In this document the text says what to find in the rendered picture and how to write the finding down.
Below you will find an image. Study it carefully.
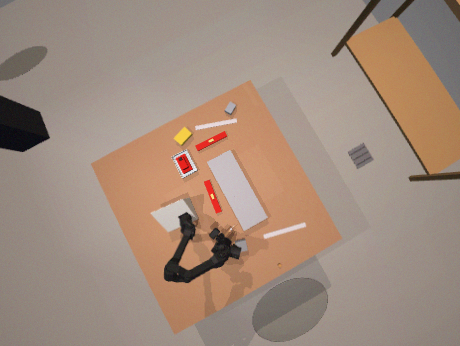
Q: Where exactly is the yellow rectangular block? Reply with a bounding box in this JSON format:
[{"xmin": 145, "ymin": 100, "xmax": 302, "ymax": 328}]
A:
[{"xmin": 174, "ymin": 127, "xmax": 192, "ymax": 146}]

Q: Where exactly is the white flat bar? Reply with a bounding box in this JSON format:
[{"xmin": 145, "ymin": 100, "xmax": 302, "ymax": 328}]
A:
[
  {"xmin": 195, "ymin": 118, "xmax": 237, "ymax": 130},
  {"xmin": 264, "ymin": 223, "xmax": 306, "ymax": 239}
]

